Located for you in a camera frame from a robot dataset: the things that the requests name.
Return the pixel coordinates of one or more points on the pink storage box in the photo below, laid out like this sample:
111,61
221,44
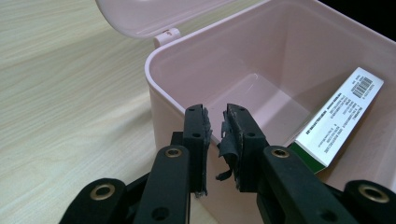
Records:
249,62

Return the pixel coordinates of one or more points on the green and white medicine box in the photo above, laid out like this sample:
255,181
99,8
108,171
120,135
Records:
339,118

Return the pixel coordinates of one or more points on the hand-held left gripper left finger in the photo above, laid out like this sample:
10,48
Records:
196,140

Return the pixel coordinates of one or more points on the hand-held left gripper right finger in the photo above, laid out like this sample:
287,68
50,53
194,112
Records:
246,149

